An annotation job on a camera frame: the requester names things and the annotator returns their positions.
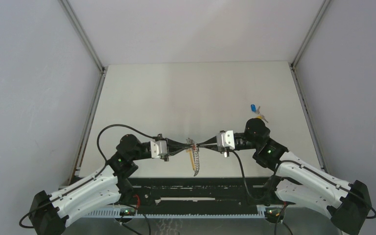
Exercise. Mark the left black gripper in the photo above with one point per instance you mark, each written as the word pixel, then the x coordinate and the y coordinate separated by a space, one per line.
pixel 172 144

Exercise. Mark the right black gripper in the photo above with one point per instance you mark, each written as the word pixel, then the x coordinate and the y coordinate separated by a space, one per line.
pixel 209 144

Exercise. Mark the metal keyring with small rings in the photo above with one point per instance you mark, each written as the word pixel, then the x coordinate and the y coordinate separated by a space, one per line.
pixel 193 152

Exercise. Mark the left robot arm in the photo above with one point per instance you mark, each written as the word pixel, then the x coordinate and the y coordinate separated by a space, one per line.
pixel 52 213

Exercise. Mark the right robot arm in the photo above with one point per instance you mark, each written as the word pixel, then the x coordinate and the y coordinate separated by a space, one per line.
pixel 294 181

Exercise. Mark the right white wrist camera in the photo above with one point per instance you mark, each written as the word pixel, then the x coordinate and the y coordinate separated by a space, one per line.
pixel 225 142

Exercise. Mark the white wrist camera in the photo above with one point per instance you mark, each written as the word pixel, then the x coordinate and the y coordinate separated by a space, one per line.
pixel 225 142
pixel 159 149

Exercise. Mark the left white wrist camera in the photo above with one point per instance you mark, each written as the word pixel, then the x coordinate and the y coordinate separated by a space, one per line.
pixel 159 149

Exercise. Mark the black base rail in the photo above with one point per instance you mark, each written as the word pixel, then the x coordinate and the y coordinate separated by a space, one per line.
pixel 183 195

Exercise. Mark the white cable duct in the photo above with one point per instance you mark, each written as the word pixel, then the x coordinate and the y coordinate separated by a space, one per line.
pixel 110 212

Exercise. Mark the right aluminium frame post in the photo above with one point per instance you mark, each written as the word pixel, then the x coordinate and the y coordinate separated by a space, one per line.
pixel 325 66

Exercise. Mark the aluminium frame post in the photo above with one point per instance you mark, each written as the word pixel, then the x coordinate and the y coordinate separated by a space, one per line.
pixel 76 77
pixel 325 66

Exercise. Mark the left aluminium frame post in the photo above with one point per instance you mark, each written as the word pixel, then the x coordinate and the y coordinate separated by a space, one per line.
pixel 76 77

